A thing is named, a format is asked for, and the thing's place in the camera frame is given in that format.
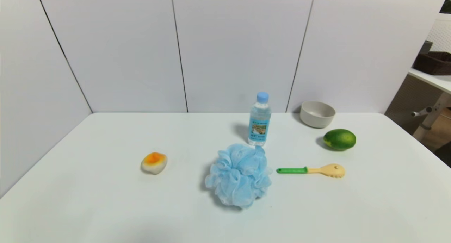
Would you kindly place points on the blue mesh bath loofah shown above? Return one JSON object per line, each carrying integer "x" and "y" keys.
{"x": 239, "y": 176}

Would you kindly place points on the grey ceramic bowl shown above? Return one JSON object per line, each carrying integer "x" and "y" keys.
{"x": 316, "y": 119}

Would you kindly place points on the clear water bottle blue label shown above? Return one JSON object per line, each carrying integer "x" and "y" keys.
{"x": 259, "y": 127}

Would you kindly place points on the toy fried egg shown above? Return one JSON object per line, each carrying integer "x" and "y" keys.
{"x": 154, "y": 162}

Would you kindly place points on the green lime fruit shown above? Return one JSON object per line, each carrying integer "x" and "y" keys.
{"x": 340, "y": 139}

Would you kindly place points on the beige perforated panel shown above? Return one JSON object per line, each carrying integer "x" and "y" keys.
{"x": 407, "y": 100}

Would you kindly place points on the white side desk top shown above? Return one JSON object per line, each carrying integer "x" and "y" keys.
{"x": 433, "y": 80}

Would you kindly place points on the grey storage box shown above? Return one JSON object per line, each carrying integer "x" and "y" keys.
{"x": 425, "y": 47}

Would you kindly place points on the dark woven basket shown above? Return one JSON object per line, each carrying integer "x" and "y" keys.
{"x": 435, "y": 64}

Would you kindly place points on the white desk leg frame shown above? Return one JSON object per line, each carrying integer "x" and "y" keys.
{"x": 434, "y": 116}

